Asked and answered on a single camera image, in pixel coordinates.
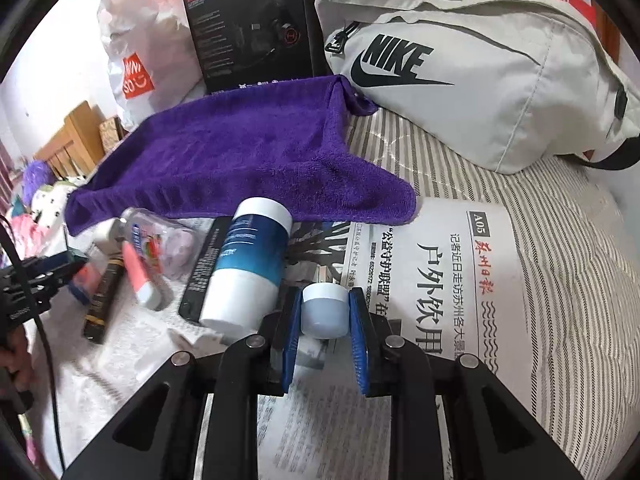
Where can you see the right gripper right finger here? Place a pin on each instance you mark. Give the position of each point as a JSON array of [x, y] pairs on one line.
[[456, 405]]

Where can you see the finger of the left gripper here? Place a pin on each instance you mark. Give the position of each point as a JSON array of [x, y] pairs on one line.
[[58, 269]]

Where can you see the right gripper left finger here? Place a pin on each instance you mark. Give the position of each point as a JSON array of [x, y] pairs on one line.
[[198, 410]]

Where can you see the dark brown gold tube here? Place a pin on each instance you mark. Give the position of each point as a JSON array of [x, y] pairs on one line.
[[98, 314]]

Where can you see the pink tube with white cap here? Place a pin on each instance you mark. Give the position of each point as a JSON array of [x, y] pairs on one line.
[[150, 288]]

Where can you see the clear sanitizer bottle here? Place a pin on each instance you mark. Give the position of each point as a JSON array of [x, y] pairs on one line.
[[167, 246]]

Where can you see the black rectangular stick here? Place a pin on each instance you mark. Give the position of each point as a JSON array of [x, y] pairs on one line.
[[193, 297]]

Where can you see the white blue bottle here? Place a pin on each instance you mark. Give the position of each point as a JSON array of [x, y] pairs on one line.
[[245, 283]]

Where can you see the small blue pink jar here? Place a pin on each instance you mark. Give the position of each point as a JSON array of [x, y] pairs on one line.
[[85, 283]]

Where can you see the white USB charger plug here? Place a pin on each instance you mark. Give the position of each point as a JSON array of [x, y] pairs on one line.
[[108, 236]]

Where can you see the person left hand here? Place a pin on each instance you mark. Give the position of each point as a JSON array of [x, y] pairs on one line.
[[17, 359]]

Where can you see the pink clothing pile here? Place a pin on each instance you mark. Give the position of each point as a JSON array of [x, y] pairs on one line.
[[30, 239]]

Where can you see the white dotted plush toy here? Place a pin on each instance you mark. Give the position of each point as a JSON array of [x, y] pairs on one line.
[[49, 201]]

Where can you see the purple plush toy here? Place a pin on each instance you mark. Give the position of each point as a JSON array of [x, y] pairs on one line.
[[36, 174]]

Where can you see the patterned book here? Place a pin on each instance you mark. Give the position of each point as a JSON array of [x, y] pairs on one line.
[[111, 133]]

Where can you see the newspaper sheet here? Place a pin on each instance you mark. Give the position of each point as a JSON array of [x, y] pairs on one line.
[[449, 281]]

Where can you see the white Miniso plastic bag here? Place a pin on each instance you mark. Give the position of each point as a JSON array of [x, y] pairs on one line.
[[152, 63]]

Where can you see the purple towel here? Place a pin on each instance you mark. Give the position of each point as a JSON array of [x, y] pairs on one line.
[[284, 141]]

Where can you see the black headset box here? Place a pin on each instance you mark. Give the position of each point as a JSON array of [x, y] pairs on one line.
[[244, 42]]

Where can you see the grey Nike waist bag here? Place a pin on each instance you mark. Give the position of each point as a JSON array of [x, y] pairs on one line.
[[503, 83]]

